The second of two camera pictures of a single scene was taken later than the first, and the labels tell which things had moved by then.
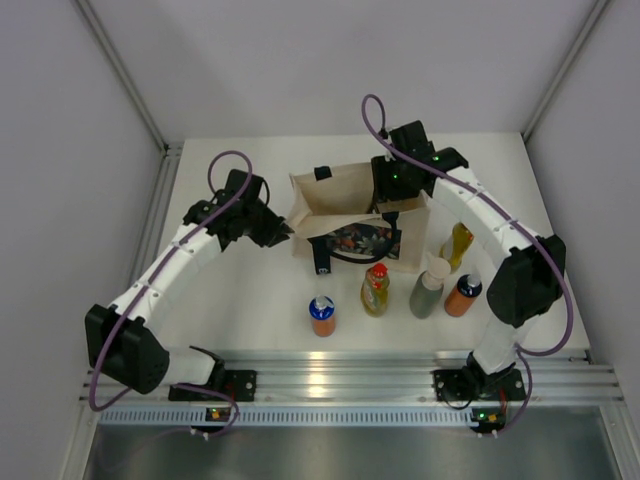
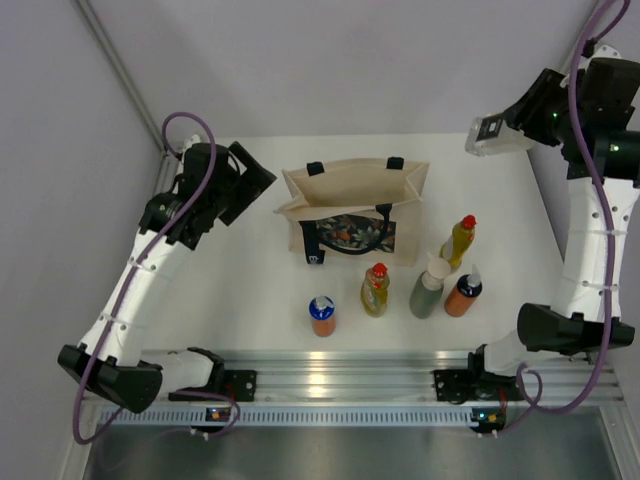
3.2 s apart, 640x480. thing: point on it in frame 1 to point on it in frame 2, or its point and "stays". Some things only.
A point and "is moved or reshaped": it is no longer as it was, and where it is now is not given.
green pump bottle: x=428 y=287 stays
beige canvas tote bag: x=334 y=218 is moved or reshaped
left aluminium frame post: x=133 y=89 stays
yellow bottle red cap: x=375 y=290 stays
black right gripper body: x=392 y=179 to x=567 y=116
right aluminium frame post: x=597 y=9 stays
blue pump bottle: x=322 y=312 stays
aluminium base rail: x=389 y=376 stays
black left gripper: x=275 y=230 to x=252 y=181
